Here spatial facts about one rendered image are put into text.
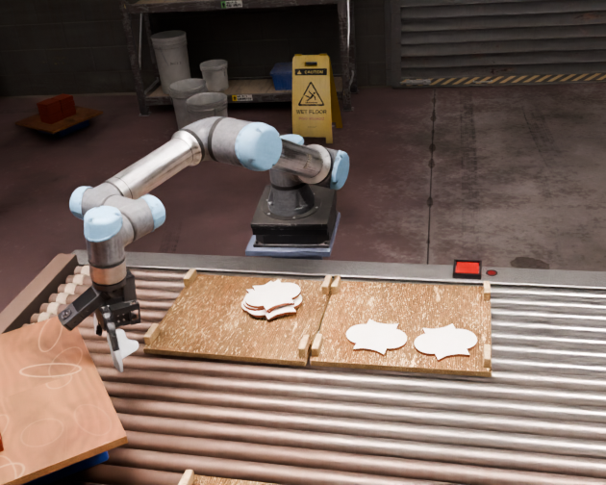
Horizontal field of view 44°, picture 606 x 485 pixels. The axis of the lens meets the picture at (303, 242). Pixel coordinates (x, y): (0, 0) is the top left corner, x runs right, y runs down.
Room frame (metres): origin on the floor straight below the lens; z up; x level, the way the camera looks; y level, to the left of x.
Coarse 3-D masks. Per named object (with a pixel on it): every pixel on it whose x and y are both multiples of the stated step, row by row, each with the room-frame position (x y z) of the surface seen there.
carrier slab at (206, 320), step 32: (192, 288) 1.77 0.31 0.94; (224, 288) 1.75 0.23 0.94; (320, 288) 1.71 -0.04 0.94; (192, 320) 1.61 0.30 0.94; (224, 320) 1.60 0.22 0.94; (256, 320) 1.58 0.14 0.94; (288, 320) 1.57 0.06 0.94; (320, 320) 1.57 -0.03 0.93; (160, 352) 1.50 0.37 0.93; (192, 352) 1.48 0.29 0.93; (224, 352) 1.46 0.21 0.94; (256, 352) 1.45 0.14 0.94; (288, 352) 1.44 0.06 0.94
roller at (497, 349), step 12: (84, 324) 1.68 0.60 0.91; (144, 324) 1.64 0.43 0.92; (492, 348) 1.41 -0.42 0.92; (504, 348) 1.40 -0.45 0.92; (516, 348) 1.39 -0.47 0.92; (528, 348) 1.39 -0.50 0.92; (540, 348) 1.38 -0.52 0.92; (552, 348) 1.38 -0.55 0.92; (564, 348) 1.38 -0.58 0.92; (576, 348) 1.37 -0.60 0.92; (588, 348) 1.37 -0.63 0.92; (564, 360) 1.36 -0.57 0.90; (576, 360) 1.35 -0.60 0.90; (588, 360) 1.34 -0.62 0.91; (600, 360) 1.34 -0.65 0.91
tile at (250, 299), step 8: (256, 288) 1.68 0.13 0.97; (264, 288) 1.68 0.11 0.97; (272, 288) 1.68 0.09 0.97; (280, 288) 1.67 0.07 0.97; (288, 288) 1.67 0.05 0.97; (296, 288) 1.67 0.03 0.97; (248, 296) 1.65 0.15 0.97; (256, 296) 1.64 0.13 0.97; (264, 296) 1.64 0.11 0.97; (272, 296) 1.63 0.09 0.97; (280, 296) 1.63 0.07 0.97; (288, 296) 1.63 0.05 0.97; (296, 296) 1.63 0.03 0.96; (248, 304) 1.61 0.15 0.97; (256, 304) 1.61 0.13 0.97; (264, 304) 1.60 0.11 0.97; (272, 304) 1.60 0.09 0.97; (280, 304) 1.60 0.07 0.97; (288, 304) 1.60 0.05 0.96
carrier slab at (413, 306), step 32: (352, 288) 1.69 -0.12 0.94; (384, 288) 1.68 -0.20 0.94; (416, 288) 1.66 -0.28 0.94; (448, 288) 1.65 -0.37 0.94; (480, 288) 1.63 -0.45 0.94; (352, 320) 1.54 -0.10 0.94; (384, 320) 1.53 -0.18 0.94; (416, 320) 1.52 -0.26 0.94; (448, 320) 1.50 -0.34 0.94; (480, 320) 1.49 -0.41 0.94; (320, 352) 1.43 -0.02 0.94; (352, 352) 1.41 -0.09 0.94; (416, 352) 1.39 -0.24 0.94; (480, 352) 1.37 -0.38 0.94
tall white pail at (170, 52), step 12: (156, 36) 6.38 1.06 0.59; (168, 36) 6.44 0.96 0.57; (180, 36) 6.22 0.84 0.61; (156, 48) 6.22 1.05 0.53; (168, 48) 6.17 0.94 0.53; (180, 48) 6.21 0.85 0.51; (168, 60) 6.18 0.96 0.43; (180, 60) 6.20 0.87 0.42; (168, 72) 6.18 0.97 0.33; (180, 72) 6.20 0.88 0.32; (168, 84) 6.19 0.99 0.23
